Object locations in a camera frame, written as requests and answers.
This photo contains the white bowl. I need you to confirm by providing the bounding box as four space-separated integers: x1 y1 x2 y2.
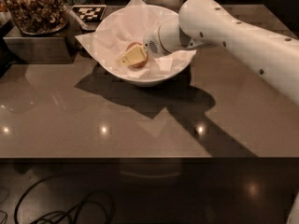
93 5 198 88

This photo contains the white paper napkin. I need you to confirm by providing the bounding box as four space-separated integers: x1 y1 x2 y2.
74 0 199 79

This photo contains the red apple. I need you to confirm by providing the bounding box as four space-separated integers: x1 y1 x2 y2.
126 42 149 68

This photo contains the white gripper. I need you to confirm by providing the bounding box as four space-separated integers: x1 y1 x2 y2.
117 28 164 68

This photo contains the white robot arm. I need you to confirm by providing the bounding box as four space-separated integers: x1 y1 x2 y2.
147 0 298 224

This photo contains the glass jar of nuts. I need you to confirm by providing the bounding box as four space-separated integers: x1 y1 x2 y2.
2 0 68 35

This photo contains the black white marker tag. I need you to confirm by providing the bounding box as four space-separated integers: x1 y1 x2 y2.
72 5 107 22

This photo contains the dark box stand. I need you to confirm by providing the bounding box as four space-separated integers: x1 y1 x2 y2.
4 18 78 64

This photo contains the black cable on floor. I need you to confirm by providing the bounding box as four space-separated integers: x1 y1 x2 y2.
0 175 116 224

